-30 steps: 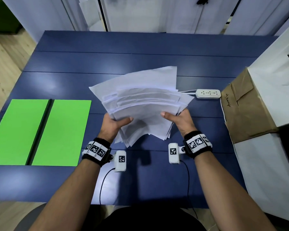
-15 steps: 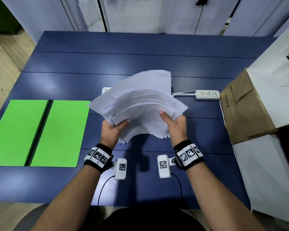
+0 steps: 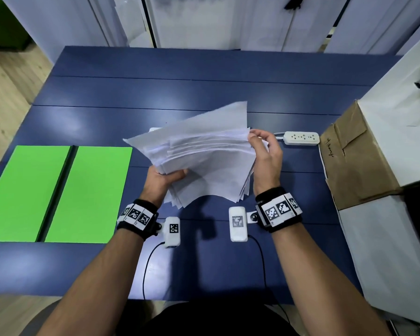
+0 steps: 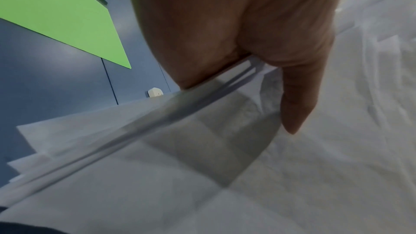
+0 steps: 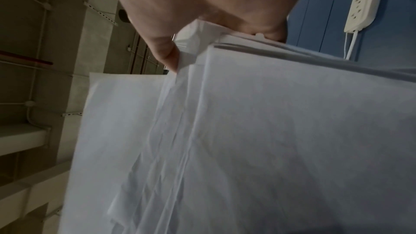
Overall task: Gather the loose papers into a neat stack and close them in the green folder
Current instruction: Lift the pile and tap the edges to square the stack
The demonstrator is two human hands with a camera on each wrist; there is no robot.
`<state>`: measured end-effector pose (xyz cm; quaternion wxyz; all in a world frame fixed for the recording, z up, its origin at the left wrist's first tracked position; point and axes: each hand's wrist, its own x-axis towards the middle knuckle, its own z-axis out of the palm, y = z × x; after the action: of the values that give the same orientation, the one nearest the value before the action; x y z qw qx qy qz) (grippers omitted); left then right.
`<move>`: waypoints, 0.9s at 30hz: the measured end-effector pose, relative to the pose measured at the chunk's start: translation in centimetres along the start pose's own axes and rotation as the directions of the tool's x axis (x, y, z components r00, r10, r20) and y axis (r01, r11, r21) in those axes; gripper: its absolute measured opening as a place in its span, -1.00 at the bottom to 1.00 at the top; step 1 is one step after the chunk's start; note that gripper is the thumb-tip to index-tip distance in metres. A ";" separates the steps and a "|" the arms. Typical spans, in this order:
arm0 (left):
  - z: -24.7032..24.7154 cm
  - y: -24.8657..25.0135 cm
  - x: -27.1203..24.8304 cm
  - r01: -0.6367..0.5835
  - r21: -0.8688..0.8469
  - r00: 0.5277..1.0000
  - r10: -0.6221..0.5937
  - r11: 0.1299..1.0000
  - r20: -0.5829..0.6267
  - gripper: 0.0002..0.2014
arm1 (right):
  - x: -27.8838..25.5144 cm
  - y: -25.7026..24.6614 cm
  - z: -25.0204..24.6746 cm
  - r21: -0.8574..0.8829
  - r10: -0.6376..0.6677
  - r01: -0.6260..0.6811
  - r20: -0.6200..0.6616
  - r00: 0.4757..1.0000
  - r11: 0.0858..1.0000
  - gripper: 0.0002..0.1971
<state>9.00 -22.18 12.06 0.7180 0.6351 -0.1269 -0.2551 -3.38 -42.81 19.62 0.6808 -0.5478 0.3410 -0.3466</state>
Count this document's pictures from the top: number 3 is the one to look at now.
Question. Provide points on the person's left hand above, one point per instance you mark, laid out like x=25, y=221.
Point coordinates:
x=155, y=188

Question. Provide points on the person's right forearm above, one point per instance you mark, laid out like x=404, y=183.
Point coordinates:
x=318, y=283

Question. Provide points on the black hanging object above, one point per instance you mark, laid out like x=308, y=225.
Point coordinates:
x=293, y=3

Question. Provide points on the person's black clothing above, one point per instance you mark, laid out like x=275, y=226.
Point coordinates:
x=210, y=320

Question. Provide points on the person's right hand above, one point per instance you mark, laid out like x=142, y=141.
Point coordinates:
x=269, y=164

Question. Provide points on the brown cardboard box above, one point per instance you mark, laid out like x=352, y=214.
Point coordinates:
x=357, y=164

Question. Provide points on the person's left forearm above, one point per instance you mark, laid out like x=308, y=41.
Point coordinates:
x=94, y=286

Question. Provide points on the grey round stool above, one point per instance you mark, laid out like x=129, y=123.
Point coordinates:
x=38, y=321

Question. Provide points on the green folder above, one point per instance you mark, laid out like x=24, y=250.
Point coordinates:
x=21, y=192

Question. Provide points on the pile of white papers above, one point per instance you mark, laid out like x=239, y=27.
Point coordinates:
x=210, y=160

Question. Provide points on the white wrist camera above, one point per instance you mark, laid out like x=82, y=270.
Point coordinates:
x=238, y=225
x=171, y=232

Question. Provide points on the dark green cabinet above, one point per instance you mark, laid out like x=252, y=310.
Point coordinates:
x=3, y=27

